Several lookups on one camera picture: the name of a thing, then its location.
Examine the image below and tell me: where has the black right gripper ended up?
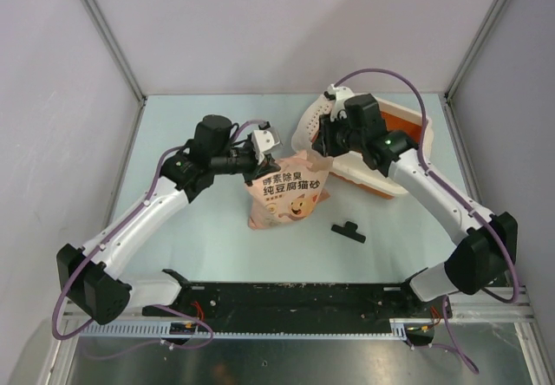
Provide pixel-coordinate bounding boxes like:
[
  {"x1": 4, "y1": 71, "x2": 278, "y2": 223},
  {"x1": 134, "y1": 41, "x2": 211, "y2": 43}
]
[{"x1": 313, "y1": 110, "x2": 365, "y2": 158}]

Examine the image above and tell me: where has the pink cat litter bag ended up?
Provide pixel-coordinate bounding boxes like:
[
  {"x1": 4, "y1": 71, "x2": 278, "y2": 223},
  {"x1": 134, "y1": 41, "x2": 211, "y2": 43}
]
[{"x1": 246, "y1": 150, "x2": 333, "y2": 230}]

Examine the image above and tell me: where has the white and orange litter box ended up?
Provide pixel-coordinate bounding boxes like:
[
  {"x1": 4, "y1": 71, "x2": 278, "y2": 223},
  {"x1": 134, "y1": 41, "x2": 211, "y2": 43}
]
[{"x1": 291, "y1": 93, "x2": 434, "y2": 199}]

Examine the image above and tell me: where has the black bag clip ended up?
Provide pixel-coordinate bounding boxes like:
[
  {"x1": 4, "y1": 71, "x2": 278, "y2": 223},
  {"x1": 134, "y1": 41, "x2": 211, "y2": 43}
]
[{"x1": 330, "y1": 220, "x2": 366, "y2": 244}]

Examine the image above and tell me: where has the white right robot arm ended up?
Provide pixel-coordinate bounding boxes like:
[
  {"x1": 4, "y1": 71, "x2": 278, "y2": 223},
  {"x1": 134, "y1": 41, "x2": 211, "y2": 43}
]
[{"x1": 311, "y1": 88, "x2": 518, "y2": 316}]

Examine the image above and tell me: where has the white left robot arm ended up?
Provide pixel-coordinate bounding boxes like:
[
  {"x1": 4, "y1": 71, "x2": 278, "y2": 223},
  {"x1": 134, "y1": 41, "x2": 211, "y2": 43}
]
[{"x1": 56, "y1": 114, "x2": 281, "y2": 325}]

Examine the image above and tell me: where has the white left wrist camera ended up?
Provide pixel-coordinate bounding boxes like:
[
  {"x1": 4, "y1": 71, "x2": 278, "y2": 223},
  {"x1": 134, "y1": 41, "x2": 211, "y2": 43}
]
[{"x1": 251, "y1": 121, "x2": 282, "y2": 165}]

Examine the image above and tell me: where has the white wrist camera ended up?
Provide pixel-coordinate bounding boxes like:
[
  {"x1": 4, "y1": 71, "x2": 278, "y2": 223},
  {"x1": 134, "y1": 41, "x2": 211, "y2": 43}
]
[
  {"x1": 324, "y1": 84, "x2": 356, "y2": 121},
  {"x1": 251, "y1": 121, "x2": 282, "y2": 165}
]

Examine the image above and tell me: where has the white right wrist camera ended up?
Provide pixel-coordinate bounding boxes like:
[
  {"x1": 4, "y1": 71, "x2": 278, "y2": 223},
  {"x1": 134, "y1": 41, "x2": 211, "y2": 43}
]
[{"x1": 324, "y1": 84, "x2": 356, "y2": 121}]

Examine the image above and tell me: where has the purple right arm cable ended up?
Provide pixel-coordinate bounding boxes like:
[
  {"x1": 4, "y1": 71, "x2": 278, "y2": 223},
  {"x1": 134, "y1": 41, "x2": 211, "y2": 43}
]
[{"x1": 333, "y1": 68, "x2": 521, "y2": 375}]

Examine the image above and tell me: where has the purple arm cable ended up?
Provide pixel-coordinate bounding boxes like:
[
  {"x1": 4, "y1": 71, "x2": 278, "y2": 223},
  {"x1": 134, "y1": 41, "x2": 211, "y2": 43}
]
[
  {"x1": 51, "y1": 118, "x2": 216, "y2": 352},
  {"x1": 333, "y1": 68, "x2": 521, "y2": 375}
]

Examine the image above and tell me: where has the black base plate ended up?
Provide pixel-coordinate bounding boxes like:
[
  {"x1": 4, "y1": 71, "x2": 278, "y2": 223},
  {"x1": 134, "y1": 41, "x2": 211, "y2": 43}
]
[{"x1": 142, "y1": 282, "x2": 452, "y2": 338}]

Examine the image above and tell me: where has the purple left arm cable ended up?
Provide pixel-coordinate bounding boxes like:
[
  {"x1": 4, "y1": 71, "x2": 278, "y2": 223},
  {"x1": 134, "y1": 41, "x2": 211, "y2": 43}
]
[{"x1": 51, "y1": 118, "x2": 216, "y2": 352}]

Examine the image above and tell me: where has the right aluminium corner post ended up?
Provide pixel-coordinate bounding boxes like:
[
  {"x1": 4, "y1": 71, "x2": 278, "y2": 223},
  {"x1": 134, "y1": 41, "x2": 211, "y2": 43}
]
[{"x1": 444, "y1": 0, "x2": 512, "y2": 102}]

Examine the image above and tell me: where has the aluminium corner post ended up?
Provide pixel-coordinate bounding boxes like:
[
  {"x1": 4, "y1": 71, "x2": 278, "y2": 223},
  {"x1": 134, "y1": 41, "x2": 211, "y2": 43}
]
[
  {"x1": 444, "y1": 0, "x2": 512, "y2": 102},
  {"x1": 80, "y1": 0, "x2": 146, "y2": 103}
]

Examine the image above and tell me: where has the aluminium frame rail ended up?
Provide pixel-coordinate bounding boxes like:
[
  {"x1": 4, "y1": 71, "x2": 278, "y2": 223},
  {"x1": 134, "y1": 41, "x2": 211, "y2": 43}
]
[{"x1": 80, "y1": 290, "x2": 533, "y2": 342}]

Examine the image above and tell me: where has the left aluminium corner post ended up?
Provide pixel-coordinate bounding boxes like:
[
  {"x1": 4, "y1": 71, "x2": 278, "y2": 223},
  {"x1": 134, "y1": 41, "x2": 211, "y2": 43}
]
[{"x1": 80, "y1": 0, "x2": 146, "y2": 103}]

